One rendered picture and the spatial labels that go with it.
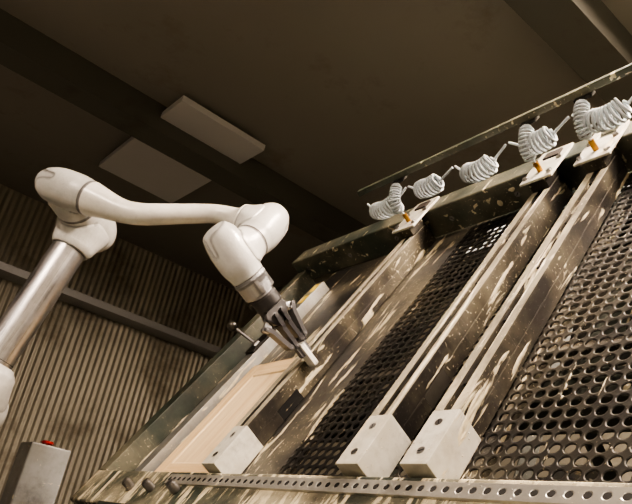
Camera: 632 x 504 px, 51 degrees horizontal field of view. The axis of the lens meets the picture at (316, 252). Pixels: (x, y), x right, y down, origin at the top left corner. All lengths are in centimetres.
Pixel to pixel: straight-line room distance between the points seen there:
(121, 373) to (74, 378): 41
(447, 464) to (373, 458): 17
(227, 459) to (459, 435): 67
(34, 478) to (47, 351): 379
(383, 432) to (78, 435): 482
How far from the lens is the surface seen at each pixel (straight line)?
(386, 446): 128
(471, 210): 217
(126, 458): 231
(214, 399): 217
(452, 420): 116
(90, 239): 206
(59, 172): 199
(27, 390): 583
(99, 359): 604
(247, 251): 168
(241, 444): 168
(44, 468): 216
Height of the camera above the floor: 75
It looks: 25 degrees up
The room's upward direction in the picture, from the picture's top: 11 degrees clockwise
